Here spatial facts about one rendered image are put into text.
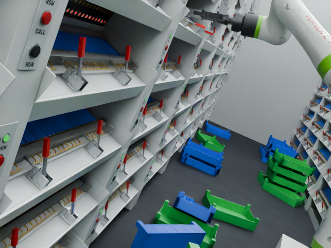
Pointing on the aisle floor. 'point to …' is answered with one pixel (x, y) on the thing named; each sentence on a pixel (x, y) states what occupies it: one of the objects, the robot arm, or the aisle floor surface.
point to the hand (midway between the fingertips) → (194, 13)
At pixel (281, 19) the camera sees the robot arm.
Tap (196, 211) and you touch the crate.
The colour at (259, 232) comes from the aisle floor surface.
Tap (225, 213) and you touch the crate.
